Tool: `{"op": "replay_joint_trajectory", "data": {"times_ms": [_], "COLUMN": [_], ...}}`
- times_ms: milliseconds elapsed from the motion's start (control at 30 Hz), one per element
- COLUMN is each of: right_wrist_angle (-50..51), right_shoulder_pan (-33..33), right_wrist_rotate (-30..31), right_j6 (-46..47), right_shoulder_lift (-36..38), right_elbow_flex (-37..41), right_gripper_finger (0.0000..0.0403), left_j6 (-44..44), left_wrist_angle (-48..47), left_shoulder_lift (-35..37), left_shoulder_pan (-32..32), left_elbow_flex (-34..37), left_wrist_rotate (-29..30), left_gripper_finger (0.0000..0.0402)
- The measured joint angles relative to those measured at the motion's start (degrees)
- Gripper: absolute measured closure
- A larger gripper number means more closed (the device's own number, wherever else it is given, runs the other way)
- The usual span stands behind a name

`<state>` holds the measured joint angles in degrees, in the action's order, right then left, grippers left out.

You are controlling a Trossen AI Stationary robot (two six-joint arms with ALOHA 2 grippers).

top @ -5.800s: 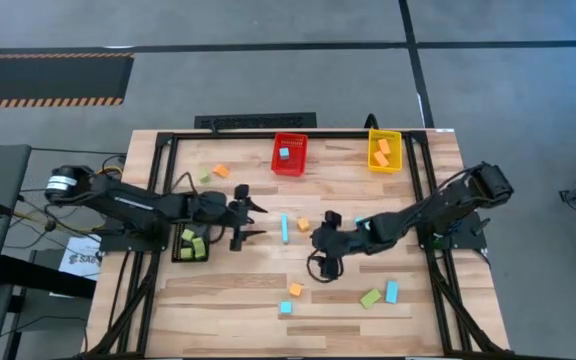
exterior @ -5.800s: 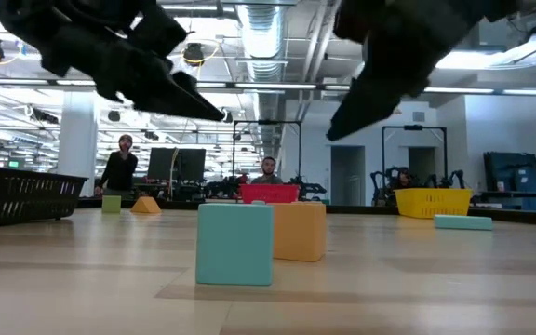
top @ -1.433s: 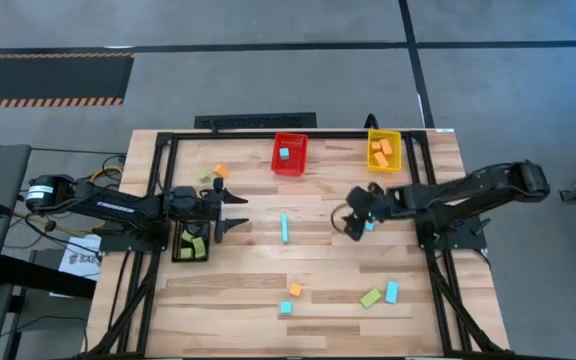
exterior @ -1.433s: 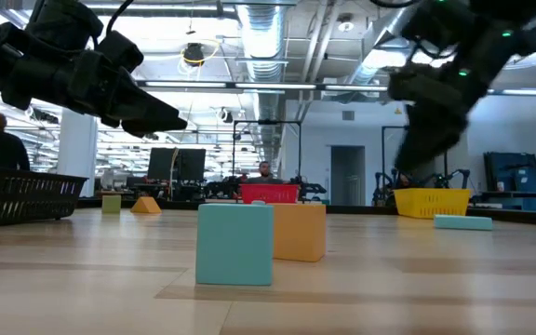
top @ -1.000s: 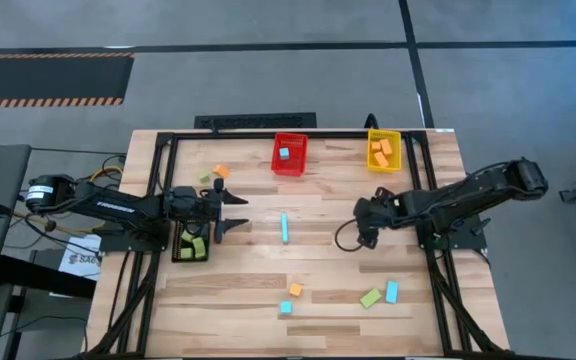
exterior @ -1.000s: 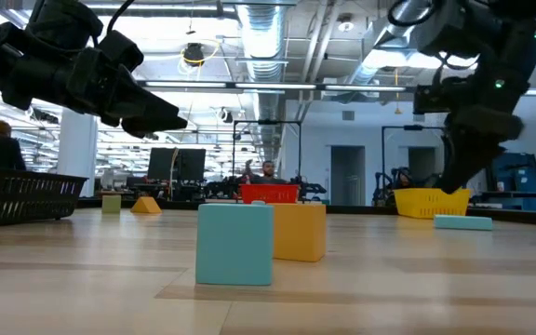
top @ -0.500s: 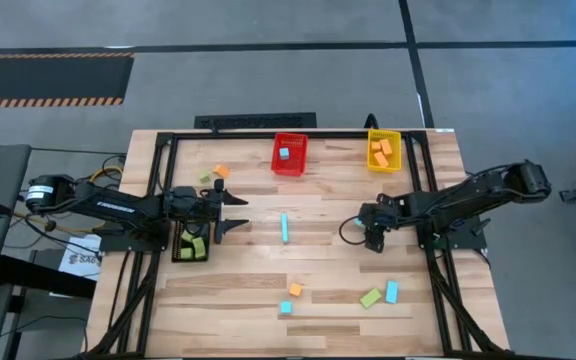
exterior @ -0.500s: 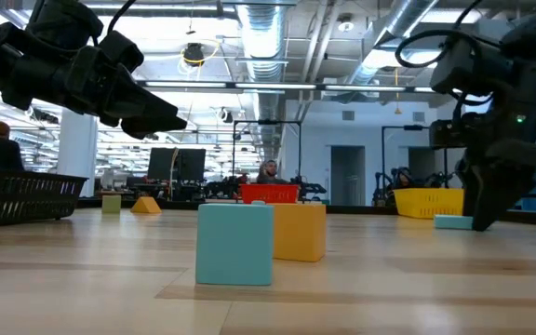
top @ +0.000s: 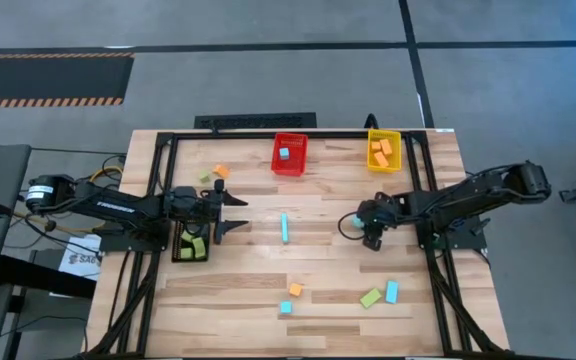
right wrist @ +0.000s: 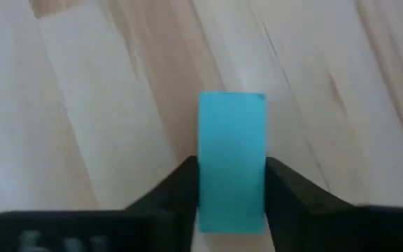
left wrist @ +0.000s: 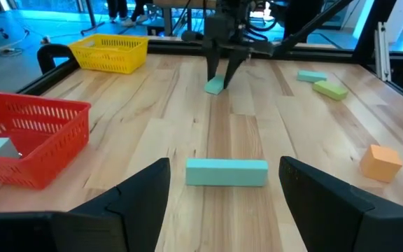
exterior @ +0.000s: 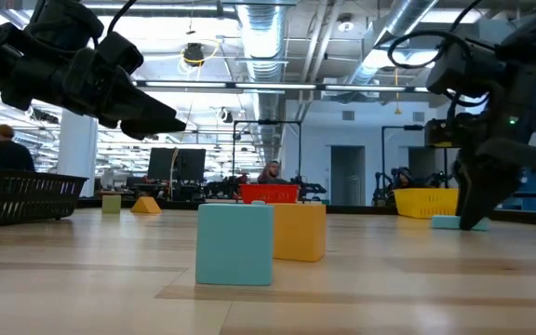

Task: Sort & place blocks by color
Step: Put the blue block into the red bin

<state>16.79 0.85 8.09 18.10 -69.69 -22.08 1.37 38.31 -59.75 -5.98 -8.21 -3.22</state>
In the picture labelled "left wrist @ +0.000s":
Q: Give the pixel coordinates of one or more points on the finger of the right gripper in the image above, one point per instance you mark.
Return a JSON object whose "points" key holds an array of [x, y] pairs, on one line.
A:
{"points": [[234, 64], [212, 63]]}

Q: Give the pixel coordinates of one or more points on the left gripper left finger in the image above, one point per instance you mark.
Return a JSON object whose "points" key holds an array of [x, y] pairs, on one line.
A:
{"points": [[142, 217]]}

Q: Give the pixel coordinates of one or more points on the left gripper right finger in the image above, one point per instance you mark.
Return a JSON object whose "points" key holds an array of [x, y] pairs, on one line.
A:
{"points": [[320, 217]]}

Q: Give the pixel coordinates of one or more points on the blue rectangular block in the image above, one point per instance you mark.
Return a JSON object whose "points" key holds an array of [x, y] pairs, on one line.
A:
{"points": [[213, 87], [311, 76]]}

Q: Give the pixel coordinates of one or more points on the orange cube block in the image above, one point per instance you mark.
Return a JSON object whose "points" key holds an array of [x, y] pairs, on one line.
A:
{"points": [[380, 164]]}

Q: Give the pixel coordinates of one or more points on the long blue block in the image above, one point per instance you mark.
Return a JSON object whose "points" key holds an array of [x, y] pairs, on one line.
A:
{"points": [[226, 173]]}

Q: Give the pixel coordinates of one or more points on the green rectangular block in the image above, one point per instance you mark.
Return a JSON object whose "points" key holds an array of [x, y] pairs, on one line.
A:
{"points": [[330, 90]]}

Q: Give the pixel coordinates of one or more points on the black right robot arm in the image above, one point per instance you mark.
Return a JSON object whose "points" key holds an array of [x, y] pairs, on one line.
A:
{"points": [[303, 17]]}

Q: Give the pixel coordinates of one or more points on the person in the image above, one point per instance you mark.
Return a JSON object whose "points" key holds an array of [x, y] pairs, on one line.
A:
{"points": [[115, 8], [138, 10]]}

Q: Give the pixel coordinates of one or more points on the yellow plastic basket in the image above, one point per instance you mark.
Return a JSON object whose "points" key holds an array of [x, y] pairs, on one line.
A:
{"points": [[110, 59]]}

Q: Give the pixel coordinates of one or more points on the red plastic basket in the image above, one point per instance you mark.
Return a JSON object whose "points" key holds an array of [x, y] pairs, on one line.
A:
{"points": [[58, 157]]}

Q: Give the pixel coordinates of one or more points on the black floor stand pole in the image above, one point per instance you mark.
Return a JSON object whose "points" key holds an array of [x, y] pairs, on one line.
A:
{"points": [[91, 15]]}

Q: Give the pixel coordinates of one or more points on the black aluminium table frame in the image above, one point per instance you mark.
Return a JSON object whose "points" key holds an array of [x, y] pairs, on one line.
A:
{"points": [[173, 47]]}

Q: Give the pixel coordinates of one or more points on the silver aluminium bracket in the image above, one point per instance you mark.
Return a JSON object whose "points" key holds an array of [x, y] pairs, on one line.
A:
{"points": [[381, 50]]}

